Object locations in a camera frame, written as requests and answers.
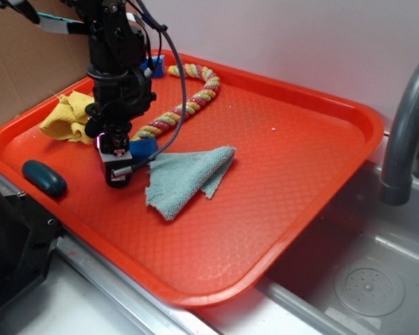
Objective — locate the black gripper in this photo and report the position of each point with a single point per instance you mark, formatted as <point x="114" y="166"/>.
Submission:
<point x="118" y="99"/>

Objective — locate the blue rectangular block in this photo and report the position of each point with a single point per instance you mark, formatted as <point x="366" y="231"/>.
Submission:
<point x="142" y="149"/>

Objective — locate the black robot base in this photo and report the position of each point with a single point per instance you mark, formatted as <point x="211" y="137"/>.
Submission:
<point x="28" y="236"/>

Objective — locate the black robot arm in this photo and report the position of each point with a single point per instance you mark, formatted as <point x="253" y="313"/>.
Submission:
<point x="117" y="49"/>

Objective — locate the blue sponge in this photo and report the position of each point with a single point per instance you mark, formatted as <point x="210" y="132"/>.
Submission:
<point x="153" y="67"/>

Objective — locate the yellow cloth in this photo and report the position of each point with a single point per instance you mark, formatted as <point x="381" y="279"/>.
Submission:
<point x="68" y="119"/>

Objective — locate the brown cardboard sheet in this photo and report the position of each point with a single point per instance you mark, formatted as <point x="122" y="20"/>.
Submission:
<point x="35" y="64"/>

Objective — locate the light blue towel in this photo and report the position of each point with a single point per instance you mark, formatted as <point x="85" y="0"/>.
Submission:
<point x="175" y="178"/>

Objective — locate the dark green oval soap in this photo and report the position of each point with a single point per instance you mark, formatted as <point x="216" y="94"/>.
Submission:
<point x="44" y="178"/>

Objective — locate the red plastic tray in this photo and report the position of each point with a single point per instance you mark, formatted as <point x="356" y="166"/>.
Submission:
<point x="295" y="149"/>

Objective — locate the grey faucet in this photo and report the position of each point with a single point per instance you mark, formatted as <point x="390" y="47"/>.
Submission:
<point x="401" y="160"/>

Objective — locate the grey plastic sink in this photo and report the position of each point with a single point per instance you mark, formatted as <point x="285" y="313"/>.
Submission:
<point x="297" y="295"/>

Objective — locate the sink drain cover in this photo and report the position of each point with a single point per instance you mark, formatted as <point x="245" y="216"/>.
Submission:
<point x="369" y="288"/>

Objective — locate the multicolour twisted rope toy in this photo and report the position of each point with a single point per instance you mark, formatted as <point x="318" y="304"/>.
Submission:
<point x="170" y="119"/>

